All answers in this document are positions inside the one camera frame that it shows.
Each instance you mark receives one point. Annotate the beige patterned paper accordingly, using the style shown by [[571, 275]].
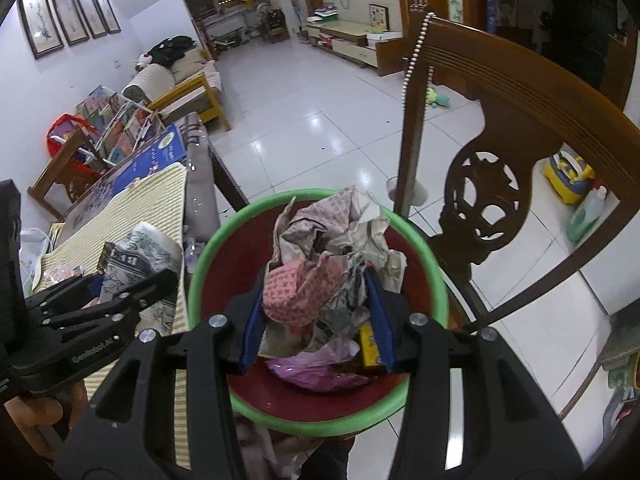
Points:
[[335, 225]]

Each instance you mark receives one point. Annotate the person's left hand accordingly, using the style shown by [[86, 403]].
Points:
[[35, 417]]

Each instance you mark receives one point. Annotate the low television cabinet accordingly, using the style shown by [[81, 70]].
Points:
[[350, 42]]

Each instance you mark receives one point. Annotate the dark wooden chair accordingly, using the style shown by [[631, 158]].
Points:
[[60, 175]]

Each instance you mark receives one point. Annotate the framed flower painting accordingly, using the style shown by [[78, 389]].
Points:
[[106, 10], [91, 12], [69, 15], [40, 22]]

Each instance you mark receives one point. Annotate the red bag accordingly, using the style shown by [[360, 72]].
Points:
[[62, 132]]

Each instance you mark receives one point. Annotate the stack of books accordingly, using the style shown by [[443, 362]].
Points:
[[325, 11]]

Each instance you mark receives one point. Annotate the yellow checked table cloth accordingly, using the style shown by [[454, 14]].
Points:
[[150, 195]]

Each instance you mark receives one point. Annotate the yellow drink carton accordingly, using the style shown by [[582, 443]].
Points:
[[371, 345]]

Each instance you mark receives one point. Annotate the pink patterned paper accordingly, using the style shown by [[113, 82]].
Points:
[[295, 290]]

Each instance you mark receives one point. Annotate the white box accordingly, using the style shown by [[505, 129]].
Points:
[[382, 39]]

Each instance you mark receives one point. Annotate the green detergent bottle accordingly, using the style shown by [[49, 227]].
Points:
[[587, 217]]

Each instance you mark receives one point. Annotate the yellow toy car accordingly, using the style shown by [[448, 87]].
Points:
[[567, 177]]

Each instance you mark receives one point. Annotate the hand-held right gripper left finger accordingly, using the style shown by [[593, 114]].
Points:
[[252, 330]]

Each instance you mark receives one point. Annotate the colourful framed picture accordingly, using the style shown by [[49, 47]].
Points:
[[378, 16]]

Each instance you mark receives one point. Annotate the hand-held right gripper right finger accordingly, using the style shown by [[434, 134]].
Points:
[[380, 320]]

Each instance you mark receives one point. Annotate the wooden sofa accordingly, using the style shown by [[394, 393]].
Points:
[[185, 85]]

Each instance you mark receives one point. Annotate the pinkish printed cloth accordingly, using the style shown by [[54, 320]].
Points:
[[255, 450]]

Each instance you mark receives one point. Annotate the carved wooden chair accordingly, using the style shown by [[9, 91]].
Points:
[[500, 200]]

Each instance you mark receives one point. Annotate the white book rack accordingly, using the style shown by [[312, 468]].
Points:
[[117, 125]]

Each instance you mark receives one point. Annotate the red basin with green rim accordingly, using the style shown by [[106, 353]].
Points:
[[220, 270]]

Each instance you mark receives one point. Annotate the pink plastic bag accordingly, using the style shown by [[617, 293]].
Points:
[[320, 367]]

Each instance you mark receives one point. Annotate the grey mailer bag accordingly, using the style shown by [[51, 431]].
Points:
[[340, 320]]

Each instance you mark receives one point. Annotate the hanging bamboo scroll painting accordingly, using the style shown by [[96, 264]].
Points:
[[454, 4]]

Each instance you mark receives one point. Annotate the green plush toy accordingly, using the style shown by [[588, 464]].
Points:
[[437, 99]]

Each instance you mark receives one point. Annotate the black clothing pile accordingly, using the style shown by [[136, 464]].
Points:
[[170, 50]]

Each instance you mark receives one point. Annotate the dark patterned wrapper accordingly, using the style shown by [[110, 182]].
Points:
[[106, 256]]

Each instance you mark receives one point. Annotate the blue picture book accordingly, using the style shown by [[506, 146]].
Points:
[[150, 155]]

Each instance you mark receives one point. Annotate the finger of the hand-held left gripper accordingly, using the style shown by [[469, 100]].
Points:
[[135, 295], [60, 292]]

